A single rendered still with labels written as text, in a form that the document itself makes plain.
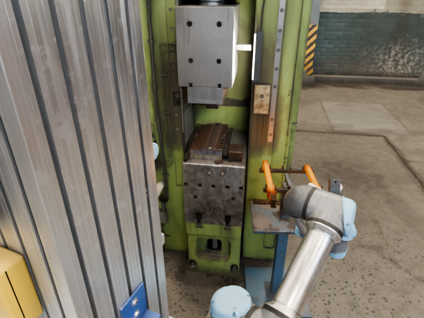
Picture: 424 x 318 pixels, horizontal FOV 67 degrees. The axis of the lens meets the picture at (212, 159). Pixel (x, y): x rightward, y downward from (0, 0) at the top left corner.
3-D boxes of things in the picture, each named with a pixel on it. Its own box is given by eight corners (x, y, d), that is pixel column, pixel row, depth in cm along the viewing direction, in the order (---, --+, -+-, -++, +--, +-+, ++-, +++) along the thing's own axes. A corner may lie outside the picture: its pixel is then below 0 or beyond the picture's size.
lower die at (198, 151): (221, 161, 194) (221, 148, 190) (189, 158, 197) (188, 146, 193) (228, 134, 231) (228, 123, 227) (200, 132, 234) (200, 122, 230)
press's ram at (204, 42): (247, 88, 172) (252, 6, 154) (178, 86, 177) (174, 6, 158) (250, 72, 209) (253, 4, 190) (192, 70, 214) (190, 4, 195)
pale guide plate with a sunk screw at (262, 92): (268, 114, 189) (270, 85, 181) (253, 113, 190) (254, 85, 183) (268, 113, 191) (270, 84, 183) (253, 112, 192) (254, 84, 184)
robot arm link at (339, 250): (322, 241, 143) (326, 222, 138) (348, 252, 137) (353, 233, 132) (315, 251, 137) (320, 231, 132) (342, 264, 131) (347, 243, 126)
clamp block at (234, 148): (241, 162, 193) (241, 152, 190) (228, 161, 194) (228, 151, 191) (242, 153, 203) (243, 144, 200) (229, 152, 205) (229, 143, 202)
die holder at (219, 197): (241, 227, 208) (245, 167, 187) (185, 221, 213) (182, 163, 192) (245, 182, 257) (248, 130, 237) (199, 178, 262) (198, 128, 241)
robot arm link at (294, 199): (268, 199, 106) (293, 240, 145) (299, 212, 100) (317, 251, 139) (283, 170, 109) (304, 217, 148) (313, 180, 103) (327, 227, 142)
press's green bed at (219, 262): (238, 277, 230) (241, 226, 208) (187, 272, 235) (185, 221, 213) (243, 228, 279) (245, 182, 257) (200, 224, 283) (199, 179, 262)
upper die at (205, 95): (223, 105, 178) (223, 88, 174) (187, 103, 181) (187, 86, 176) (229, 85, 215) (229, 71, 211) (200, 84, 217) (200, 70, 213)
